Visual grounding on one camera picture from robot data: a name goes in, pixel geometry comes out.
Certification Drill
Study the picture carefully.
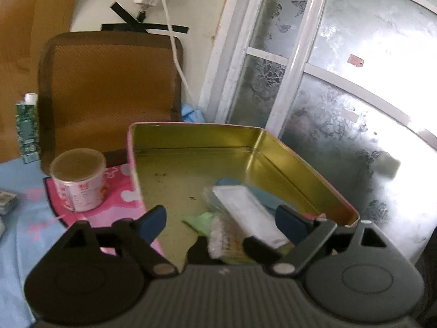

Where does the blue pink cartoon tablecloth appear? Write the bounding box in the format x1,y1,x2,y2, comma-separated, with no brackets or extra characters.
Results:
0,158,165,328

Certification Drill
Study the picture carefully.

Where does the round pink white tub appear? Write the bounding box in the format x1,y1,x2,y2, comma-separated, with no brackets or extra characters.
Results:
50,148,107,212

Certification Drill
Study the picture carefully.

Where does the pink gold tin box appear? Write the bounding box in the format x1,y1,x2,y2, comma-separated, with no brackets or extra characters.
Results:
127,122,359,268

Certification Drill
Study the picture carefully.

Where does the cotton swab packet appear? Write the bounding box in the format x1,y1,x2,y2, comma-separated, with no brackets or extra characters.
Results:
208,214,248,261

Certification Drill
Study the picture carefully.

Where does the green soft cloth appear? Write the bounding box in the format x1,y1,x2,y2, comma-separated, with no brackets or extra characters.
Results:
182,212,214,238

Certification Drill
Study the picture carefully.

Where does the brown chair backrest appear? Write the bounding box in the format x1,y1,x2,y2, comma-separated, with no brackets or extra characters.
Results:
37,31,183,173

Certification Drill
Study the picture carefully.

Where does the clear packaged white pad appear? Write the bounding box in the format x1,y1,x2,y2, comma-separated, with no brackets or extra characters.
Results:
207,185,290,249

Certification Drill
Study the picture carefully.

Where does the green white carton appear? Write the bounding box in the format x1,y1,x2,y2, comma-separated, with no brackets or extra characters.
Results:
16,93,40,164

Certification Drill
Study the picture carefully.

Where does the blue item in tin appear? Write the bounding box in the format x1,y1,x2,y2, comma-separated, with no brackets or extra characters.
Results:
215,178,296,216

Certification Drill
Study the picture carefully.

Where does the white framed glass door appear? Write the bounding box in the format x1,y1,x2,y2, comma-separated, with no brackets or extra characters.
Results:
199,0,436,261

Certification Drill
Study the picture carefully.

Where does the white cable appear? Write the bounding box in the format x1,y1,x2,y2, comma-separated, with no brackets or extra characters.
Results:
156,0,199,108

